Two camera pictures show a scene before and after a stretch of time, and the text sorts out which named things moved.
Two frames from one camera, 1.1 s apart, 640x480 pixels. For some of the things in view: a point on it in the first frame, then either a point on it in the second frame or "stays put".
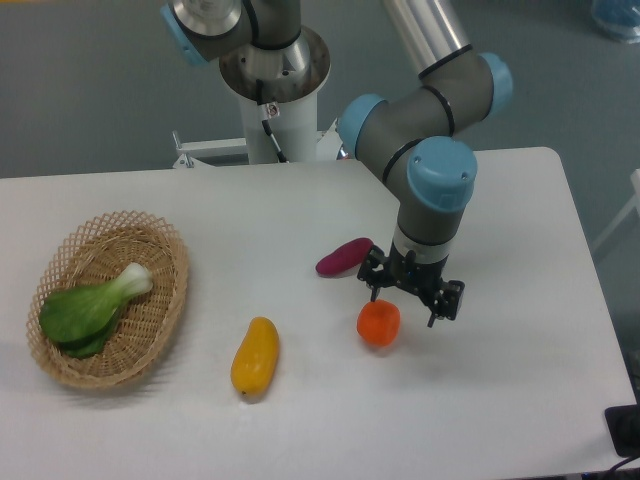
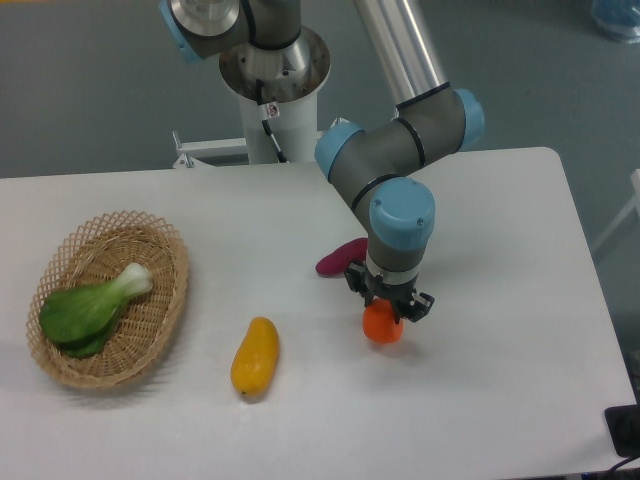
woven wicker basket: (107, 300) stays put
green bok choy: (79, 318) stays put
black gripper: (424, 279) to (369, 286)
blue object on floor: (620, 18) stays put
